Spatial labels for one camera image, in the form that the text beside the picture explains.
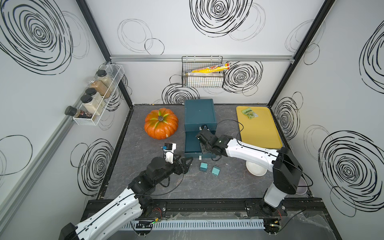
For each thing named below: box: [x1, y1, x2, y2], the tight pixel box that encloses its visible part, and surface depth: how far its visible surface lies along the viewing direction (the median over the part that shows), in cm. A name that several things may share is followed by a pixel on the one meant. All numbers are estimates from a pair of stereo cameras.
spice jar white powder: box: [85, 87, 106, 106], surface depth 70 cm
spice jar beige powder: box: [96, 69, 115, 91], surface depth 77 cm
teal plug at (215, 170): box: [211, 165, 220, 176], surface depth 86 cm
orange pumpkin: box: [144, 108, 179, 140], surface depth 96 cm
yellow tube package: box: [185, 62, 231, 74], surface depth 88 cm
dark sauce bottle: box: [64, 105, 93, 119], surface depth 62 cm
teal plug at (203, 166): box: [200, 162, 209, 172], surface depth 88 cm
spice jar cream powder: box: [80, 94, 103, 116], surface depth 67 cm
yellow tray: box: [236, 106, 283, 149], surface depth 109 cm
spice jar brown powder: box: [88, 79, 112, 99], surface depth 74 cm
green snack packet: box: [241, 107, 259, 119], surface depth 118 cm
